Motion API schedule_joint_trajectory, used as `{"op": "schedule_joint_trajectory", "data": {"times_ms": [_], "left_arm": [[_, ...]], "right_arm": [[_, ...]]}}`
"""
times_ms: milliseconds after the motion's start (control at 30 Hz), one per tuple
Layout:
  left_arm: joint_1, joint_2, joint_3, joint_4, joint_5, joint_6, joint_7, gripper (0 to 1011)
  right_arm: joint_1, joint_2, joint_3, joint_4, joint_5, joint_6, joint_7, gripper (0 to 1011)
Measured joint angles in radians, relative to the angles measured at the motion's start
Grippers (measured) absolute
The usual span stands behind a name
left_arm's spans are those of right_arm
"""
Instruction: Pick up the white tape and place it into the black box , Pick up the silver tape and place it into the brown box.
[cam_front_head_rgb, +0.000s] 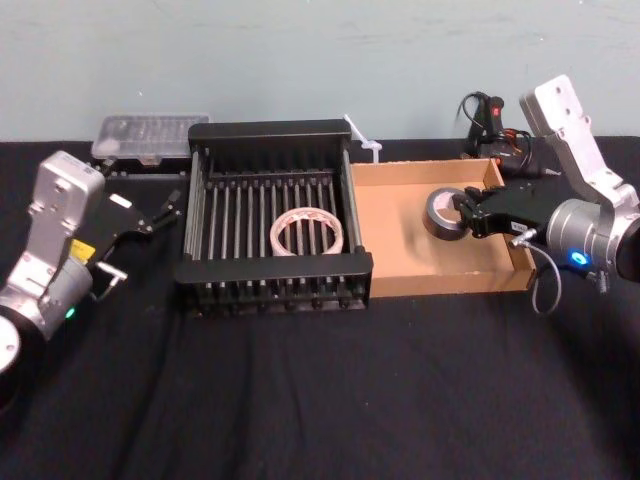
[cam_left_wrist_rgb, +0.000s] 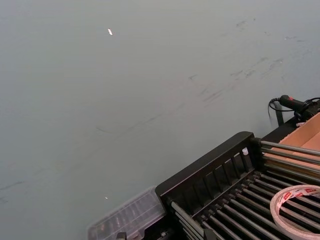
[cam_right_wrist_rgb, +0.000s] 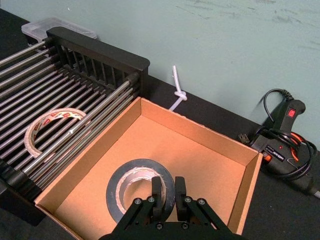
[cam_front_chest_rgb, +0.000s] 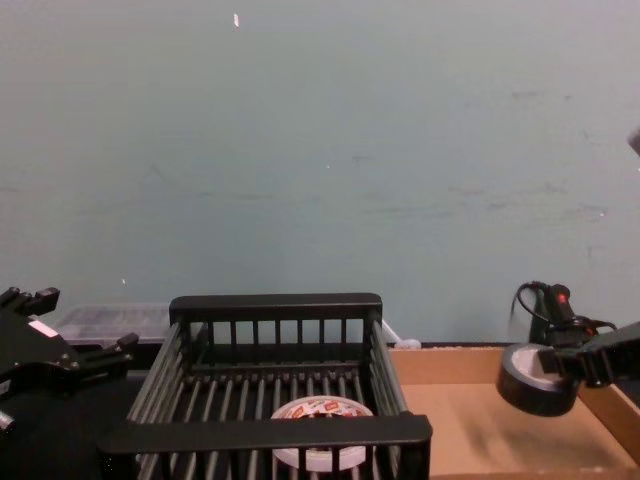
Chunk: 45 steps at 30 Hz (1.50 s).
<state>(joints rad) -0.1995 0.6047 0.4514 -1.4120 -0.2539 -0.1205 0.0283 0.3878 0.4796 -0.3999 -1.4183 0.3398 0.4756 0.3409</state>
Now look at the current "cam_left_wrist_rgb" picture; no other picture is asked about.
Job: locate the roll of white tape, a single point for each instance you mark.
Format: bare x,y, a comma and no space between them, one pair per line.
277,200

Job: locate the black rack with steel bars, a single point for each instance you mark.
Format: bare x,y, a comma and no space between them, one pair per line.
200,172

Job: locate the clear plastic case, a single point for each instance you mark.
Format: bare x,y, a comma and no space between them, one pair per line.
130,215

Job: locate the small white plastic piece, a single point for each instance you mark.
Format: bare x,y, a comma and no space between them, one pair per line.
299,123

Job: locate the shallow brown cardboard tray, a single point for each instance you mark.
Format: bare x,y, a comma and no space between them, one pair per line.
306,136

